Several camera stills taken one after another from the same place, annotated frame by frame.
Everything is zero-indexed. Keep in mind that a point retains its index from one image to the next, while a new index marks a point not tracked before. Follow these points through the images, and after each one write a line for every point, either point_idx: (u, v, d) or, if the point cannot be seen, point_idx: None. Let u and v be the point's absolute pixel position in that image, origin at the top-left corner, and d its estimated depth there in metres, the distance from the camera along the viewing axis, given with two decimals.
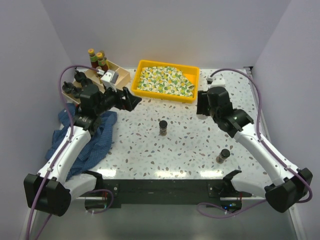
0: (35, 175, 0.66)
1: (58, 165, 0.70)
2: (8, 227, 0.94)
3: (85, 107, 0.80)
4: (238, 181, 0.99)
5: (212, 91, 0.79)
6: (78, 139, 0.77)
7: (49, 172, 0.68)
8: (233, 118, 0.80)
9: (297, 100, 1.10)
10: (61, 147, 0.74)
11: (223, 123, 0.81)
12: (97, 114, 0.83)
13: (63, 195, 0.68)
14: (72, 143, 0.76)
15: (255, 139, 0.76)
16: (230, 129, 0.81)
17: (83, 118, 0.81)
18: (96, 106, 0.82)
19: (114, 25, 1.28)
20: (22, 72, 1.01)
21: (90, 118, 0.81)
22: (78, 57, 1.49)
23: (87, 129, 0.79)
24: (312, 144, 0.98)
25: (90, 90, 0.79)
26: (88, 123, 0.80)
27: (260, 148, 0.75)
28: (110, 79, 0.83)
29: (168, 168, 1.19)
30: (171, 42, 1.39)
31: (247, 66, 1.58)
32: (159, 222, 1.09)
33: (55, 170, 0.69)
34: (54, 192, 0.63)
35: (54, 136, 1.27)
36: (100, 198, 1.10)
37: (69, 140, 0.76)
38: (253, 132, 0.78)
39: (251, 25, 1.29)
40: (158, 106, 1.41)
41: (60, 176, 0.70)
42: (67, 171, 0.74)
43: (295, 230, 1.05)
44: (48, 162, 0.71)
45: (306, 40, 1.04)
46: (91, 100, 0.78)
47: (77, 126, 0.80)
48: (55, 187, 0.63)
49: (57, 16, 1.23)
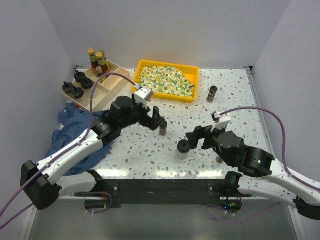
0: (33, 164, 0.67)
1: (56, 164, 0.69)
2: (8, 228, 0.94)
3: (112, 115, 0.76)
4: (246, 189, 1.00)
5: (225, 144, 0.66)
6: (87, 145, 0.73)
7: (46, 168, 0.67)
8: (258, 162, 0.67)
9: (297, 101, 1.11)
10: (67, 147, 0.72)
11: (247, 171, 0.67)
12: (118, 127, 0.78)
13: (50, 193, 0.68)
14: (80, 147, 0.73)
15: (286, 176, 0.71)
16: (258, 173, 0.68)
17: (104, 125, 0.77)
18: (123, 119, 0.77)
19: (114, 25, 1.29)
20: (23, 73, 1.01)
21: (109, 129, 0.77)
22: (78, 57, 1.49)
23: (100, 139, 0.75)
24: (313, 144, 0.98)
25: (124, 103, 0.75)
26: (105, 132, 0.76)
27: (292, 182, 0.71)
28: (144, 96, 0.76)
29: (168, 168, 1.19)
30: (171, 42, 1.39)
31: (247, 66, 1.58)
32: (160, 222, 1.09)
33: (52, 168, 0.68)
34: (40, 189, 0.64)
35: (54, 136, 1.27)
36: (100, 198, 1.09)
37: (79, 143, 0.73)
38: (281, 169, 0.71)
39: (251, 25, 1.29)
40: (158, 106, 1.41)
41: (54, 175, 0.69)
42: (64, 171, 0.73)
43: (295, 230, 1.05)
44: (51, 157, 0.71)
45: (306, 40, 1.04)
46: (119, 112, 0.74)
47: (95, 131, 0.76)
48: (43, 185, 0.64)
49: (56, 17, 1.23)
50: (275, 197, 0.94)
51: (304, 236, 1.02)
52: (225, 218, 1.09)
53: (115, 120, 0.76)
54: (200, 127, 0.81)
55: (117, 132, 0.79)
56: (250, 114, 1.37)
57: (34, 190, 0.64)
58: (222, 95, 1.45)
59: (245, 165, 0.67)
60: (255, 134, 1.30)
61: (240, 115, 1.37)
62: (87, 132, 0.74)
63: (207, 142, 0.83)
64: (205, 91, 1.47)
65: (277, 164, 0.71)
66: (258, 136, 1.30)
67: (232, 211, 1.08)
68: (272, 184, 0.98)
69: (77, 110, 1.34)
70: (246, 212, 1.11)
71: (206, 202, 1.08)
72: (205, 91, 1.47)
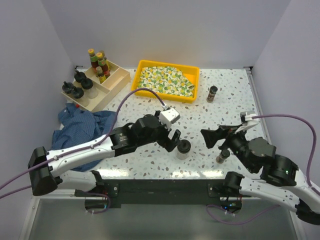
0: (43, 152, 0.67)
1: (63, 160, 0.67)
2: (8, 227, 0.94)
3: (134, 128, 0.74)
4: (248, 191, 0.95)
5: (258, 151, 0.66)
6: (99, 151, 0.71)
7: (53, 160, 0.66)
8: (285, 172, 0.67)
9: (297, 101, 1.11)
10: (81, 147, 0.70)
11: (273, 180, 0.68)
12: (135, 142, 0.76)
13: (48, 186, 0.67)
14: (92, 150, 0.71)
15: (307, 187, 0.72)
16: (282, 181, 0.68)
17: (122, 136, 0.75)
18: (143, 137, 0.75)
19: (114, 25, 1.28)
20: (23, 73, 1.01)
21: (126, 142, 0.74)
22: (78, 57, 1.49)
23: (114, 149, 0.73)
24: (313, 144, 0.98)
25: (151, 123, 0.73)
26: (120, 144, 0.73)
27: (310, 194, 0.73)
28: (171, 119, 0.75)
29: (168, 168, 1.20)
30: (171, 42, 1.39)
31: (247, 66, 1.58)
32: (160, 222, 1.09)
33: (59, 162, 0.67)
34: (40, 179, 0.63)
35: (53, 136, 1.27)
36: (100, 198, 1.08)
37: (92, 146, 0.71)
38: (303, 180, 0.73)
39: (251, 25, 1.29)
40: (158, 106, 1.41)
41: (58, 170, 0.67)
42: (69, 167, 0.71)
43: (295, 230, 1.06)
44: (61, 150, 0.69)
45: (306, 40, 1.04)
46: (143, 130, 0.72)
47: (112, 139, 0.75)
48: (44, 177, 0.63)
49: (56, 16, 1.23)
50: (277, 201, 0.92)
51: (304, 236, 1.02)
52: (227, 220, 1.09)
53: (134, 136, 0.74)
54: (224, 127, 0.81)
55: (132, 148, 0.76)
56: None
57: (35, 179, 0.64)
58: (222, 95, 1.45)
59: (271, 174, 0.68)
60: (255, 134, 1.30)
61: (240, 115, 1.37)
62: (104, 138, 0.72)
63: (226, 144, 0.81)
64: (205, 91, 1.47)
65: (301, 174, 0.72)
66: (258, 136, 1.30)
67: (232, 211, 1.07)
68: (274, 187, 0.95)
69: (77, 110, 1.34)
70: (246, 212, 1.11)
71: (206, 202, 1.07)
72: (205, 91, 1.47)
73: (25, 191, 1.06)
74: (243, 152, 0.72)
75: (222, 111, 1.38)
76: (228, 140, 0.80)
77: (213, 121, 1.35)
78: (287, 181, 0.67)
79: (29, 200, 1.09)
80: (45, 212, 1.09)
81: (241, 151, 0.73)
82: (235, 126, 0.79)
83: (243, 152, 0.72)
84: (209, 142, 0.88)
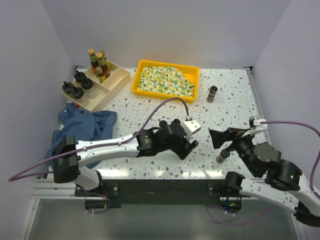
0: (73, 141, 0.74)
1: (91, 152, 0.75)
2: (8, 227, 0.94)
3: (160, 133, 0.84)
4: (249, 192, 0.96)
5: (264, 156, 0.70)
6: (125, 149, 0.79)
7: (82, 150, 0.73)
8: (290, 177, 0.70)
9: (297, 101, 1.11)
10: (109, 142, 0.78)
11: (277, 184, 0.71)
12: (158, 146, 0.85)
13: (71, 175, 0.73)
14: (118, 147, 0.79)
15: (309, 192, 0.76)
16: (287, 186, 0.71)
17: (148, 138, 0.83)
18: (166, 143, 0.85)
19: (114, 25, 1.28)
20: (22, 73, 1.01)
21: (150, 145, 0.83)
22: (78, 57, 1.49)
23: (139, 149, 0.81)
24: (314, 144, 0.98)
25: (177, 131, 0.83)
26: (145, 146, 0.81)
27: (313, 198, 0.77)
28: (194, 129, 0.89)
29: (168, 168, 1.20)
30: (171, 42, 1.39)
31: (247, 66, 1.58)
32: (160, 222, 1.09)
33: (87, 152, 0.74)
34: (68, 167, 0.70)
35: (54, 136, 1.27)
36: (100, 198, 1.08)
37: (120, 143, 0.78)
38: (306, 184, 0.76)
39: (251, 25, 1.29)
40: (158, 106, 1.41)
41: (85, 160, 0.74)
42: (94, 159, 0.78)
43: (295, 230, 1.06)
44: (90, 142, 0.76)
45: (306, 40, 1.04)
46: (169, 136, 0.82)
47: (138, 140, 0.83)
48: (71, 165, 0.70)
49: (56, 16, 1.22)
50: (277, 203, 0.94)
51: (304, 236, 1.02)
52: (228, 221, 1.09)
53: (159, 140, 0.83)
54: (232, 130, 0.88)
55: (154, 151, 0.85)
56: (249, 114, 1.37)
57: (62, 165, 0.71)
58: (222, 95, 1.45)
59: (275, 179, 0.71)
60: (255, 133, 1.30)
61: (240, 115, 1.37)
62: (132, 137, 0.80)
63: (234, 146, 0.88)
64: (205, 91, 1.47)
65: (304, 179, 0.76)
66: (258, 136, 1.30)
67: (232, 211, 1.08)
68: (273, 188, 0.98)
69: (77, 110, 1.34)
70: (246, 212, 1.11)
71: (206, 202, 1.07)
72: (205, 91, 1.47)
73: (25, 191, 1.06)
74: (248, 155, 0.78)
75: (222, 111, 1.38)
76: (236, 142, 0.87)
77: (213, 121, 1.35)
78: (291, 186, 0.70)
79: (29, 200, 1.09)
80: (45, 212, 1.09)
81: (247, 155, 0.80)
82: (243, 130, 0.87)
83: (248, 156, 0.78)
84: (216, 143, 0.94)
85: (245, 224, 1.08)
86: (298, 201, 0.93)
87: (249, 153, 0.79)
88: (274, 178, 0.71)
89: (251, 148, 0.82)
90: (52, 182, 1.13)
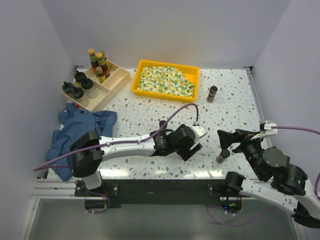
0: (96, 136, 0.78)
1: (114, 147, 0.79)
2: (8, 227, 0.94)
3: (174, 135, 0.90)
4: (249, 193, 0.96)
5: (272, 162, 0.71)
6: (143, 147, 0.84)
7: (105, 145, 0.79)
8: (297, 181, 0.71)
9: (297, 101, 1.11)
10: (130, 140, 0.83)
11: (284, 189, 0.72)
12: (171, 147, 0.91)
13: (91, 168, 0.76)
14: (137, 145, 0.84)
15: (313, 196, 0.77)
16: (294, 190, 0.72)
17: (162, 139, 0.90)
18: (178, 146, 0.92)
19: (114, 25, 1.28)
20: (22, 73, 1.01)
21: (165, 145, 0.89)
22: (78, 57, 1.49)
23: (155, 148, 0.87)
24: (314, 144, 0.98)
25: (191, 134, 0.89)
26: (160, 146, 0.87)
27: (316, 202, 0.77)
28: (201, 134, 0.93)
29: (168, 168, 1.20)
30: (171, 42, 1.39)
31: (247, 66, 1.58)
32: (160, 222, 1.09)
33: (109, 148, 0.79)
34: (92, 161, 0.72)
35: (54, 136, 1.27)
36: (101, 198, 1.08)
37: (139, 142, 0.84)
38: (310, 189, 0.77)
39: (251, 25, 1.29)
40: (158, 106, 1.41)
41: (107, 154, 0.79)
42: (113, 156, 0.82)
43: (295, 230, 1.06)
44: (112, 138, 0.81)
45: (306, 40, 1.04)
46: (182, 139, 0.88)
47: (154, 140, 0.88)
48: (95, 159, 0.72)
49: (56, 16, 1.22)
50: (276, 204, 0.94)
51: (304, 236, 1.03)
52: (229, 221, 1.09)
53: (173, 141, 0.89)
54: (242, 132, 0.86)
55: (167, 151, 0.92)
56: (250, 114, 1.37)
57: (86, 159, 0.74)
58: (222, 95, 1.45)
59: (283, 183, 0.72)
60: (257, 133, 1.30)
61: (240, 115, 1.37)
62: (149, 137, 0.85)
63: (241, 148, 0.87)
64: (205, 91, 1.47)
65: (309, 184, 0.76)
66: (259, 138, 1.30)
67: (232, 211, 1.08)
68: (274, 190, 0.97)
69: (77, 110, 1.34)
70: (246, 212, 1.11)
71: (206, 203, 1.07)
72: (205, 91, 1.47)
73: (25, 191, 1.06)
74: (256, 159, 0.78)
75: (222, 111, 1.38)
76: (243, 145, 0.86)
77: (213, 121, 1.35)
78: (297, 190, 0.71)
79: (29, 200, 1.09)
80: (45, 212, 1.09)
81: (254, 158, 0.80)
82: (252, 133, 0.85)
83: (256, 159, 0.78)
84: (223, 143, 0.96)
85: (245, 224, 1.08)
86: (297, 203, 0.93)
87: (257, 157, 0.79)
88: (281, 182, 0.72)
89: (259, 152, 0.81)
90: (53, 182, 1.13)
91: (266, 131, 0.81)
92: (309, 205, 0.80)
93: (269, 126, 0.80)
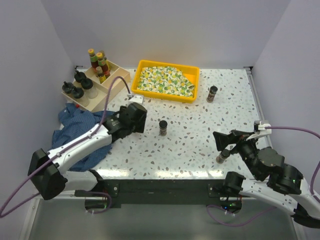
0: (43, 153, 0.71)
1: (67, 154, 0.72)
2: (8, 227, 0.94)
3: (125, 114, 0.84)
4: (249, 193, 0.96)
5: (267, 161, 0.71)
6: (98, 138, 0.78)
7: (57, 157, 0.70)
8: (292, 181, 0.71)
9: (297, 101, 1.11)
10: (80, 139, 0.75)
11: (280, 188, 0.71)
12: (126, 126, 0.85)
13: (56, 184, 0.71)
14: (91, 140, 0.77)
15: (309, 196, 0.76)
16: (289, 189, 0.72)
17: (114, 121, 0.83)
18: (133, 122, 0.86)
19: (114, 25, 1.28)
20: (22, 73, 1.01)
21: (119, 125, 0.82)
22: (78, 57, 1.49)
23: (110, 134, 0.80)
24: (315, 144, 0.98)
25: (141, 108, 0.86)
26: (115, 128, 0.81)
27: (313, 202, 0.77)
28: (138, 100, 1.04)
29: (168, 168, 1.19)
30: (171, 42, 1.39)
31: (247, 66, 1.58)
32: (159, 222, 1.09)
33: (62, 157, 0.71)
34: (50, 178, 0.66)
35: (54, 136, 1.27)
36: (101, 198, 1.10)
37: (90, 136, 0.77)
38: (306, 188, 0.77)
39: (251, 25, 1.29)
40: (158, 106, 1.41)
41: (63, 165, 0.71)
42: (73, 161, 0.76)
43: (295, 230, 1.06)
44: (62, 147, 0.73)
45: (306, 40, 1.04)
46: (134, 114, 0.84)
47: (106, 126, 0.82)
48: (52, 174, 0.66)
49: (56, 17, 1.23)
50: (277, 204, 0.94)
51: (304, 236, 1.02)
52: (229, 221, 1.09)
53: (127, 119, 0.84)
54: (236, 133, 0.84)
55: (125, 131, 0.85)
56: (249, 114, 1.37)
57: (45, 178, 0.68)
58: (222, 95, 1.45)
59: (278, 183, 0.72)
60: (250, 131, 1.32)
61: (240, 115, 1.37)
62: (98, 126, 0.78)
63: (237, 148, 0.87)
64: (205, 91, 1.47)
65: (305, 182, 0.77)
66: (260, 142, 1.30)
67: (232, 211, 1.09)
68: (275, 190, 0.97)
69: (77, 110, 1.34)
70: (246, 212, 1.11)
71: (206, 202, 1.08)
72: (205, 91, 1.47)
73: (25, 191, 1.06)
74: (252, 159, 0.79)
75: (222, 111, 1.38)
76: (239, 145, 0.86)
77: (213, 121, 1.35)
78: (293, 190, 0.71)
79: (29, 200, 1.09)
80: (45, 212, 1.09)
81: (250, 158, 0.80)
82: (247, 133, 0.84)
83: (252, 160, 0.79)
84: (219, 145, 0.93)
85: (246, 224, 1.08)
86: (298, 203, 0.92)
87: (253, 157, 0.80)
88: (276, 182, 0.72)
89: (255, 152, 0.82)
90: None
91: (261, 132, 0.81)
92: (309, 206, 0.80)
93: (264, 124, 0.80)
